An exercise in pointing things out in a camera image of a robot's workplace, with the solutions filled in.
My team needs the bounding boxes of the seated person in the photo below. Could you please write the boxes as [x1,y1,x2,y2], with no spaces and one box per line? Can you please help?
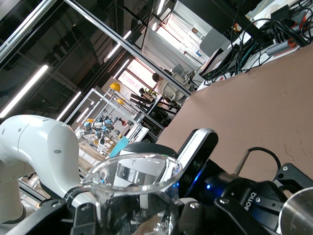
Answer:
[151,72,173,98]

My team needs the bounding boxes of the brown table cover mat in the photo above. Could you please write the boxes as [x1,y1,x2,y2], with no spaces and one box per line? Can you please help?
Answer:
[156,44,313,194]

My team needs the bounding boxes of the clear glass measuring cup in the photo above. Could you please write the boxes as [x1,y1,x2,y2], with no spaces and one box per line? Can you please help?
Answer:
[80,153,184,235]

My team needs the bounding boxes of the grey cylindrical tool orange grip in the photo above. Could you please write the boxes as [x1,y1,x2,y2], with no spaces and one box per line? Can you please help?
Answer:
[266,38,305,57]

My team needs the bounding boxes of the steel shaker cup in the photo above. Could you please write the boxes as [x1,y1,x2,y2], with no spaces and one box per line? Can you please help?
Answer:
[278,187,313,235]

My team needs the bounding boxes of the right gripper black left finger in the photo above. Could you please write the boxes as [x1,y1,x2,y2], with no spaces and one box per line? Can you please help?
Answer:
[4,198,98,235]

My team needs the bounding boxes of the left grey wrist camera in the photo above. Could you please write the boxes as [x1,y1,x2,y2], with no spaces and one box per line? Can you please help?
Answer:
[177,128,219,199]

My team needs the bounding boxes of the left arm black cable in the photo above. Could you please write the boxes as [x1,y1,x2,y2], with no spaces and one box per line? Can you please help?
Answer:
[233,146,282,177]

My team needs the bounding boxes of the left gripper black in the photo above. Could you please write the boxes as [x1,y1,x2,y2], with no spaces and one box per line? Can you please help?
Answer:
[205,163,313,235]

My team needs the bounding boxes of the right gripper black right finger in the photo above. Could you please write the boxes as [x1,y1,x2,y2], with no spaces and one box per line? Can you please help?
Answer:
[176,200,221,235]

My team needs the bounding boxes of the teal board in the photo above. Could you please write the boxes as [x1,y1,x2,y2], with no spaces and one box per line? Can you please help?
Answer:
[109,136,130,158]

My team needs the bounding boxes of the black cable bundle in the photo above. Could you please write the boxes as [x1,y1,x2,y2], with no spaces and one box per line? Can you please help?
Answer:
[202,0,313,85]

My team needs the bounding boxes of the long aluminium frame beam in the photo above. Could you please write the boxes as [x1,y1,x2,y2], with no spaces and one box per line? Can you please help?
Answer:
[63,0,193,95]

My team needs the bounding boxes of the white office chair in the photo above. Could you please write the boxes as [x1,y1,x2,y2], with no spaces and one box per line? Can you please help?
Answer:
[158,64,195,105]

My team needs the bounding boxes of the ceiling tube light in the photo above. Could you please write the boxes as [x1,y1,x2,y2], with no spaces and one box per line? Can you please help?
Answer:
[104,30,133,61]
[56,91,82,121]
[0,64,49,118]

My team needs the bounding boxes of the blue-jointed grey robot arm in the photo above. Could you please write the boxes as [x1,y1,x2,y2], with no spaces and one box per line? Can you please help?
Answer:
[78,117,117,155]

